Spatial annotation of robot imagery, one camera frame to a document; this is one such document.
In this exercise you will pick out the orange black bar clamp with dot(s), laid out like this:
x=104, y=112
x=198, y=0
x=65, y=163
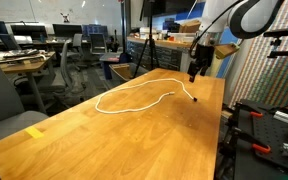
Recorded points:
x=256, y=144

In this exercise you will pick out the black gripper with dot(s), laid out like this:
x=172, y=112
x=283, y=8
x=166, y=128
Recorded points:
x=202, y=57

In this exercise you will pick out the black camera on stand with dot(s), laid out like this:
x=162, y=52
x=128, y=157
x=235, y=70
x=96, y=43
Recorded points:
x=276, y=34

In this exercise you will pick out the wooden office desk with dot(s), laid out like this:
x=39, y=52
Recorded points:
x=28, y=67

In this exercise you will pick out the grey mesh office chair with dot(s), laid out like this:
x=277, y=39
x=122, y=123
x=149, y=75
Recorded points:
x=56, y=86

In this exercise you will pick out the black drawer cabinet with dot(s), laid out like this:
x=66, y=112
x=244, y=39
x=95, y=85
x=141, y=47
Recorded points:
x=170, y=55

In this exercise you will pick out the black computer monitor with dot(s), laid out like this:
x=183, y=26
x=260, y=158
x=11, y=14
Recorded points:
x=65, y=30

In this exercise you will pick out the black camera tripod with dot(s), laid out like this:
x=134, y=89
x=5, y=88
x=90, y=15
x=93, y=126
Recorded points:
x=149, y=42

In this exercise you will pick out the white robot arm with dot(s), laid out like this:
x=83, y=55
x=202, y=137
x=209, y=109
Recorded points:
x=246, y=19

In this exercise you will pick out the grey storage bin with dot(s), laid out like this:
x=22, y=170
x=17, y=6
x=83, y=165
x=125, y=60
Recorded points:
x=124, y=72

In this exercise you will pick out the black perforated breadboard plate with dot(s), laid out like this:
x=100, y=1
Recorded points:
x=251, y=164

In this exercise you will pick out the yellow tape piece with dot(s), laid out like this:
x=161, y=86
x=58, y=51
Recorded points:
x=34, y=132

